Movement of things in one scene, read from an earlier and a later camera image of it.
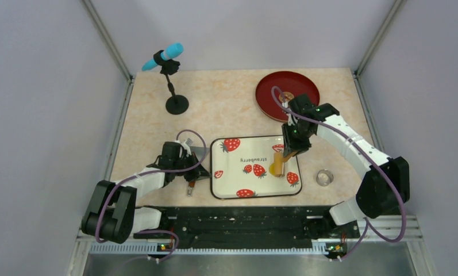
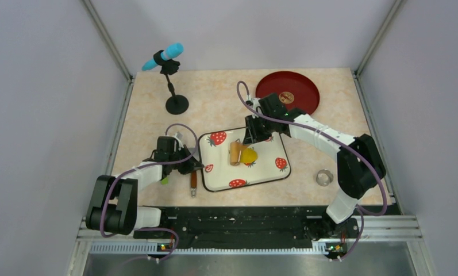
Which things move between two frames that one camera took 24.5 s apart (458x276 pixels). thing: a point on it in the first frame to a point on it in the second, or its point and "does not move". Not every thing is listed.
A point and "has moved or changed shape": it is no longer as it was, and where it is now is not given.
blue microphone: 170,52 does not move
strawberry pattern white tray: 239,168 has moved or changed shape
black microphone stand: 177,104 does not move
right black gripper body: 296,140 to 260,129
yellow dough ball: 272,168 to 249,155
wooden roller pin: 278,161 to 235,150
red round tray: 288,81 does not move
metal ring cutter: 324,177 does not move
